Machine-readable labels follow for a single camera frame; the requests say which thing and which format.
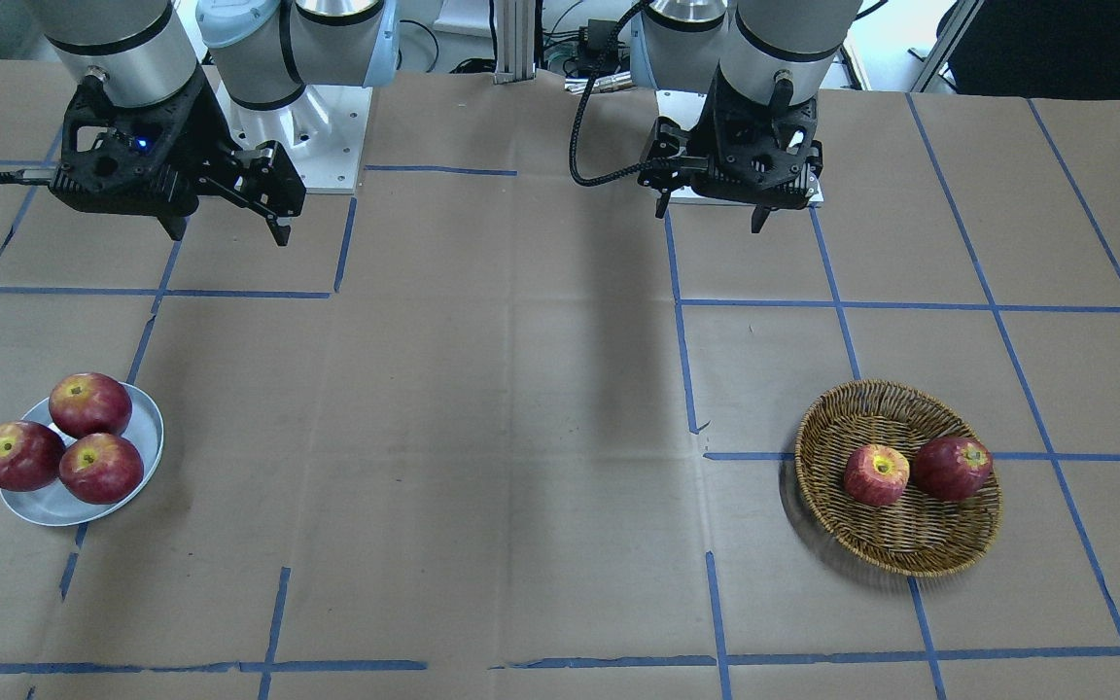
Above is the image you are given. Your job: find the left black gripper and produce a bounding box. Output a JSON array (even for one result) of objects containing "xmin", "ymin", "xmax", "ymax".
[{"xmin": 637, "ymin": 71, "xmax": 823, "ymax": 234}]

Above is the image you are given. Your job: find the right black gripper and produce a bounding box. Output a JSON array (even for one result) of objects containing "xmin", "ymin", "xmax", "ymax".
[{"xmin": 49, "ymin": 67, "xmax": 306, "ymax": 248}]

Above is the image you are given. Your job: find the red apple yellowish side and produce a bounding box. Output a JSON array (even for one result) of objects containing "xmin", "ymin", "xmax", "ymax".
[{"xmin": 843, "ymin": 444, "xmax": 911, "ymax": 507}]

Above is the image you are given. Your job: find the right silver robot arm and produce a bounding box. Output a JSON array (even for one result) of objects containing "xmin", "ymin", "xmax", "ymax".
[{"xmin": 26, "ymin": 1, "xmax": 399, "ymax": 245}]

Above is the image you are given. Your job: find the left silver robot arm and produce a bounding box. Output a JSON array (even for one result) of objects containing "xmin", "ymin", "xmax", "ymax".
[{"xmin": 629, "ymin": 1, "xmax": 859, "ymax": 233}]

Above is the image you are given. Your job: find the light blue plate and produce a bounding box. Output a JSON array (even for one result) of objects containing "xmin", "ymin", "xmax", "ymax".
[{"xmin": 0, "ymin": 382, "xmax": 165, "ymax": 528}]

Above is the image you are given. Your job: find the red apple plate back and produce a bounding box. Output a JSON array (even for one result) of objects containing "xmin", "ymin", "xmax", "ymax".
[{"xmin": 48, "ymin": 372, "xmax": 133, "ymax": 438}]

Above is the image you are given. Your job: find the red apple plate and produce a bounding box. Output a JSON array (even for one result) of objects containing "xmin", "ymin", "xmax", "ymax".
[
  {"xmin": 58, "ymin": 433, "xmax": 144, "ymax": 505},
  {"xmin": 0, "ymin": 420, "xmax": 65, "ymax": 492},
  {"xmin": 48, "ymin": 372, "xmax": 133, "ymax": 438}
]

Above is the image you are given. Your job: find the red apple plate front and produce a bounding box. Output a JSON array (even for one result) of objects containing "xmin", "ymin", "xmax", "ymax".
[{"xmin": 58, "ymin": 433, "xmax": 144, "ymax": 505}]

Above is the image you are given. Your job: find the woven wicker basket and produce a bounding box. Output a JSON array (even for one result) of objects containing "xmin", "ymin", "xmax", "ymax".
[{"xmin": 794, "ymin": 377, "xmax": 1004, "ymax": 578}]

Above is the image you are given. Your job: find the dark red apple basket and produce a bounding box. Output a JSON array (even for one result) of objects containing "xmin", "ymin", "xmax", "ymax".
[{"xmin": 909, "ymin": 436, "xmax": 993, "ymax": 502}]

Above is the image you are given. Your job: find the black corrugated cable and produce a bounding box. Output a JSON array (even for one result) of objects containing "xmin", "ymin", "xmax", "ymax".
[{"xmin": 568, "ymin": 0, "xmax": 657, "ymax": 188}]

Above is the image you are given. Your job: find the aluminium frame post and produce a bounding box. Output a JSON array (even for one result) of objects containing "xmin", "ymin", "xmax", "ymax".
[{"xmin": 489, "ymin": 0, "xmax": 543, "ymax": 85}]

